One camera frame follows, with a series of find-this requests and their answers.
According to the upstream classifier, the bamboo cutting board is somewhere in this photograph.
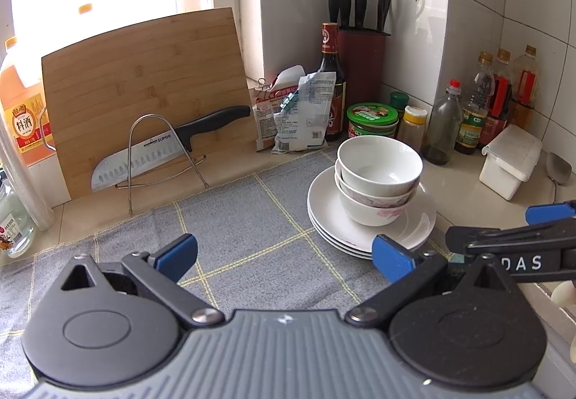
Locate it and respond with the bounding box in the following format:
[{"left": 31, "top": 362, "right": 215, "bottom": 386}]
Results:
[{"left": 40, "top": 7, "right": 255, "bottom": 199}]

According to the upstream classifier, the metal spatula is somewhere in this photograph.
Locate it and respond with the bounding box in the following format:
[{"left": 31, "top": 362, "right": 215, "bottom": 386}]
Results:
[{"left": 546, "top": 151, "right": 573, "bottom": 202}]

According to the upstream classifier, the glass jar yellow black lid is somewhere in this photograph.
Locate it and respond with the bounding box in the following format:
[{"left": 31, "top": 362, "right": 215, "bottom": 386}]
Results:
[{"left": 0, "top": 176, "right": 37, "bottom": 258}]

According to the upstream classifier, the red cap glass bottle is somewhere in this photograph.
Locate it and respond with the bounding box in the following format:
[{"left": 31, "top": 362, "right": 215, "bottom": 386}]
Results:
[{"left": 420, "top": 79, "right": 464, "bottom": 166}]

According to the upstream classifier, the grey blue checked dish mat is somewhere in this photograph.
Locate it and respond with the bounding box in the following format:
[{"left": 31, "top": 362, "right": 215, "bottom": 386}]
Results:
[{"left": 0, "top": 149, "right": 455, "bottom": 337}]

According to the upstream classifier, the green lid jar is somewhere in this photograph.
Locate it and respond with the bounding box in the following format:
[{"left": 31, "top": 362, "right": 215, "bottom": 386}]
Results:
[{"left": 346, "top": 102, "right": 400, "bottom": 140}]

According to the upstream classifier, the green label oil bottle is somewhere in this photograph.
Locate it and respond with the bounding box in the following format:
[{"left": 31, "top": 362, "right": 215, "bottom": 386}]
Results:
[{"left": 454, "top": 51, "right": 496, "bottom": 155}]

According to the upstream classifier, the small green cap jar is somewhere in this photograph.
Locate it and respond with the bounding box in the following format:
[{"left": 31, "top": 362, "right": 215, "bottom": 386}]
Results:
[{"left": 389, "top": 92, "right": 410, "bottom": 121}]

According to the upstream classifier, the white plastic container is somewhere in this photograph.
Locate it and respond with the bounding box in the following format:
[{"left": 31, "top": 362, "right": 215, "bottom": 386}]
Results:
[{"left": 478, "top": 124, "right": 543, "bottom": 201}]

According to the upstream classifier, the orange white food bag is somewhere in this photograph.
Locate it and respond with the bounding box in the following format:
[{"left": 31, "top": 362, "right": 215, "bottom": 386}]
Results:
[{"left": 252, "top": 77, "right": 311, "bottom": 152}]

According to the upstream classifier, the yellow lid spice jar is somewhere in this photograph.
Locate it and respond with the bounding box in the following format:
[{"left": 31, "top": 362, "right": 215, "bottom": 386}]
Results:
[{"left": 398, "top": 106, "right": 428, "bottom": 150}]

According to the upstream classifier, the wide blade kitchen knife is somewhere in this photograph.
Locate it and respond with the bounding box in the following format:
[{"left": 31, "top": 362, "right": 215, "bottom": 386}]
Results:
[{"left": 91, "top": 105, "right": 251, "bottom": 192}]

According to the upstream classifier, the metal wire rack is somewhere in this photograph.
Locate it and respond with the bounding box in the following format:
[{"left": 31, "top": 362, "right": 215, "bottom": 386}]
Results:
[{"left": 114, "top": 114, "right": 210, "bottom": 215}]

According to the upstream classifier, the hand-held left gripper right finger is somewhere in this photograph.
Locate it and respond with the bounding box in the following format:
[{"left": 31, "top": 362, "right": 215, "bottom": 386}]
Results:
[{"left": 344, "top": 234, "right": 518, "bottom": 330}]

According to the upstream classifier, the dark red knife block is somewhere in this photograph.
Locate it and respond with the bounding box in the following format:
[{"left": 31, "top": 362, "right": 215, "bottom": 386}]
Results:
[{"left": 337, "top": 26, "right": 390, "bottom": 112}]

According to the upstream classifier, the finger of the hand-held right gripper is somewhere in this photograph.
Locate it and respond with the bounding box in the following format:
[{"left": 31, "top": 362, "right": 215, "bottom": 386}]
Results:
[
  {"left": 445, "top": 219, "right": 576, "bottom": 257},
  {"left": 525, "top": 200, "right": 576, "bottom": 226}
]

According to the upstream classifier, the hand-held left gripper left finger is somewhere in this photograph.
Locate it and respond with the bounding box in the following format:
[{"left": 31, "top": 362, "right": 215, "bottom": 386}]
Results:
[{"left": 58, "top": 233, "right": 226, "bottom": 330}]

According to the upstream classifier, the dark sauce bottle yellow cap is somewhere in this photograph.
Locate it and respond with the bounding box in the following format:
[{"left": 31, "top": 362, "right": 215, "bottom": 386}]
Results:
[{"left": 488, "top": 49, "right": 514, "bottom": 143}]

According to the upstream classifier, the white fruit print plate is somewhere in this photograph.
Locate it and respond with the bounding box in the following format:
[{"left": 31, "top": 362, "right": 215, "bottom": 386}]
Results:
[
  {"left": 315, "top": 228, "right": 406, "bottom": 261},
  {"left": 310, "top": 219, "right": 435, "bottom": 253},
  {"left": 307, "top": 165, "right": 437, "bottom": 249}
]

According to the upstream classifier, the amber bottle yellow cap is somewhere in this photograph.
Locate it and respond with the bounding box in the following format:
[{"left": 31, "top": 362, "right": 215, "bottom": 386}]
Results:
[{"left": 510, "top": 45, "right": 541, "bottom": 121}]

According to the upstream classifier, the white pink floral bowl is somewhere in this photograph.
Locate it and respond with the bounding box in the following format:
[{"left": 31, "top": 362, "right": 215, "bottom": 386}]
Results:
[
  {"left": 337, "top": 136, "right": 424, "bottom": 197},
  {"left": 338, "top": 183, "right": 417, "bottom": 227},
  {"left": 334, "top": 158, "right": 418, "bottom": 207}
]

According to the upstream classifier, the orange cooking wine jug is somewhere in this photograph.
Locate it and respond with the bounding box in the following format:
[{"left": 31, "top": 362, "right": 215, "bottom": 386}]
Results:
[{"left": 0, "top": 36, "right": 57, "bottom": 166}]

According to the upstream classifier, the person's right hand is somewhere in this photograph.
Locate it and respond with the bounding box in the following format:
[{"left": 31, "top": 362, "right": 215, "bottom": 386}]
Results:
[{"left": 553, "top": 282, "right": 576, "bottom": 364}]

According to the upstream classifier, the dark soy sauce bottle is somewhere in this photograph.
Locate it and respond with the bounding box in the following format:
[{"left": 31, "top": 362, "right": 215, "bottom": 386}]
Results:
[{"left": 319, "top": 22, "right": 347, "bottom": 142}]

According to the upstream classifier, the white plastic bag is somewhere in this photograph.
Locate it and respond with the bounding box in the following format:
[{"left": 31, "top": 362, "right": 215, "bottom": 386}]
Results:
[{"left": 271, "top": 71, "right": 338, "bottom": 154}]

